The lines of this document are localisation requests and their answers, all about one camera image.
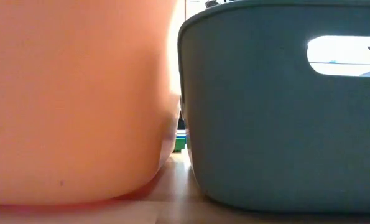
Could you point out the green studded toy brick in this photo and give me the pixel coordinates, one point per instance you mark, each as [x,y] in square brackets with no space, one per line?
[179,144]

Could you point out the person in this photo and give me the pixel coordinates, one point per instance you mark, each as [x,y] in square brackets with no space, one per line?
[181,121]

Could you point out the long blue block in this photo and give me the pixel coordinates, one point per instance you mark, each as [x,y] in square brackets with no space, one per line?
[181,135]

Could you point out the dark teal plastic bin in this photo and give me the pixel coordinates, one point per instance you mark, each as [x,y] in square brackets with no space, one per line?
[250,124]

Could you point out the yellow-orange plastic bin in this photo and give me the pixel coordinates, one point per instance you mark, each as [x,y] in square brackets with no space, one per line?
[72,102]

